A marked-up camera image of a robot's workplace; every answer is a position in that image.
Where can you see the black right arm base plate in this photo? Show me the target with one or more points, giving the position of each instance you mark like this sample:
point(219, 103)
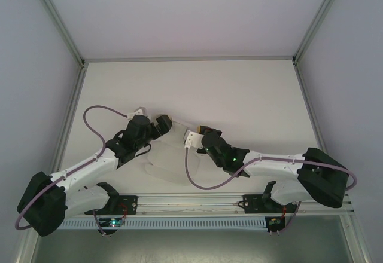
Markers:
point(254, 204)

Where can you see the aluminium table rear rail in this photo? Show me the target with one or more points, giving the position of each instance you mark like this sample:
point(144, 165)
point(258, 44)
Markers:
point(188, 58)

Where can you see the aluminium mounting rail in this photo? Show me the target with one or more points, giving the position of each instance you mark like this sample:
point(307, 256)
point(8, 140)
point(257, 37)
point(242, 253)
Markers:
point(188, 204)

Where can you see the left circuit board green light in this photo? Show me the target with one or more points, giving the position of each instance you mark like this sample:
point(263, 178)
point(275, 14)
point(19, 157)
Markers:
point(113, 222)

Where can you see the right small circuit board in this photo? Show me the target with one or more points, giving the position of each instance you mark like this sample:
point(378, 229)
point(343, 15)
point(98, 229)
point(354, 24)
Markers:
point(273, 222)

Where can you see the aluminium frame post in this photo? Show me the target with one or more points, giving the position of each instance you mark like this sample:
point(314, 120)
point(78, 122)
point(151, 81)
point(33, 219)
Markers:
point(60, 21)
point(318, 21)

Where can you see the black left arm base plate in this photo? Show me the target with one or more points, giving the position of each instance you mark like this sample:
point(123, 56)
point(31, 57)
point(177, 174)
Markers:
point(130, 204)

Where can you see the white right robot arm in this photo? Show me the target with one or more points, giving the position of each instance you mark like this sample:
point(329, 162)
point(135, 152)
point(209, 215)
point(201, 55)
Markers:
point(275, 167)

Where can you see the aluminium table side rail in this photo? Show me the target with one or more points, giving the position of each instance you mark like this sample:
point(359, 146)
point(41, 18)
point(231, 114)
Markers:
point(73, 101)
point(309, 110)

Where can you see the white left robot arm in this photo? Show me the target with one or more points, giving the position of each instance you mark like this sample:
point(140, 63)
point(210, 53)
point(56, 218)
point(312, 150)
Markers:
point(86, 167)

